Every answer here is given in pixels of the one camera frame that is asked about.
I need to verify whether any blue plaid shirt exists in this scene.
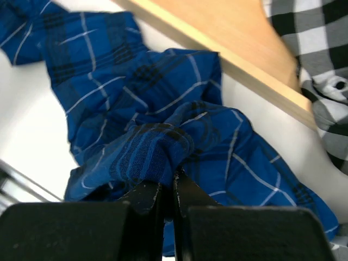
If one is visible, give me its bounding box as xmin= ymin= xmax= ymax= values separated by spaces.
xmin=1 ymin=1 xmax=339 ymax=257

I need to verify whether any black white checkered shirt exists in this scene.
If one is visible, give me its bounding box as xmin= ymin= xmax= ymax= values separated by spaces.
xmin=262 ymin=0 xmax=347 ymax=174

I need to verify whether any wooden clothes rack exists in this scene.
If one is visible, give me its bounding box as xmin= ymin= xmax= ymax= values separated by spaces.
xmin=118 ymin=0 xmax=316 ymax=129

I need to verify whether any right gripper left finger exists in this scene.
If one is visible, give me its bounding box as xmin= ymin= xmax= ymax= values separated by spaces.
xmin=1 ymin=182 xmax=163 ymax=260

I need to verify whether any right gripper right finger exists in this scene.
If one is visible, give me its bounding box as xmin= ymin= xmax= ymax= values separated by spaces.
xmin=173 ymin=167 xmax=335 ymax=261

